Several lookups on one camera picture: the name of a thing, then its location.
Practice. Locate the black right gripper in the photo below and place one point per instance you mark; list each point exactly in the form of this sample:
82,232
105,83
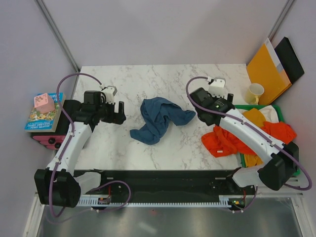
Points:
210,95

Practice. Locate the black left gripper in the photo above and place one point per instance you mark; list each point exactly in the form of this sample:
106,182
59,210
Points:
115,118

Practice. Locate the blue t shirt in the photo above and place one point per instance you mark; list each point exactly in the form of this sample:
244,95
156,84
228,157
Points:
157,113

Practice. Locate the orange t shirt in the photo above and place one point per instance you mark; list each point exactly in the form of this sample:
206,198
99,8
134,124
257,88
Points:
220,142

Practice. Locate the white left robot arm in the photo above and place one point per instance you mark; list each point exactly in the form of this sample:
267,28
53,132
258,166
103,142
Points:
56,184

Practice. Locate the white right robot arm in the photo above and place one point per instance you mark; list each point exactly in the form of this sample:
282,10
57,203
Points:
279,159

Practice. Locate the green plastic bin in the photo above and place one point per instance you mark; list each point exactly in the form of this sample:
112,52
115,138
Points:
292,149

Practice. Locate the yellow mug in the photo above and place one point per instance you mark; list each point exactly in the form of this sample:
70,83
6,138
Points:
253,94

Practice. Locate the yellow t shirt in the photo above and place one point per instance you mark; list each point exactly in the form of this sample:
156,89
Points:
257,118

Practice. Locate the white t shirt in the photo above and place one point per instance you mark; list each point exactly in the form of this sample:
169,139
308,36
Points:
270,114

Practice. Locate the orange folder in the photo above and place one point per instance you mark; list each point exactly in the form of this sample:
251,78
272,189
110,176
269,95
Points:
266,69

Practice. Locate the pink black dumbbell set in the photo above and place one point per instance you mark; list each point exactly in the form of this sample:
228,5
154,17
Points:
50,140

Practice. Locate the black flat box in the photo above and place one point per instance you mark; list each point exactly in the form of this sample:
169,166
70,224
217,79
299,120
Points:
289,60

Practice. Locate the pink dice cube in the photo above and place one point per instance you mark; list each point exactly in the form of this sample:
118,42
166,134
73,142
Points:
44,103

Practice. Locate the blue paperback book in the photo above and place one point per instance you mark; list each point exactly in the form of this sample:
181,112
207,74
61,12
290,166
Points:
43,122

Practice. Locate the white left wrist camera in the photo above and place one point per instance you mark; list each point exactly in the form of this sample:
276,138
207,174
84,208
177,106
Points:
109,93

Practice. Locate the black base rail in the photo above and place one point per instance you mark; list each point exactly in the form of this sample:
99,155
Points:
169,185

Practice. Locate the white cable duct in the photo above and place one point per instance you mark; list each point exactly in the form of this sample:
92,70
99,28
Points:
104,201

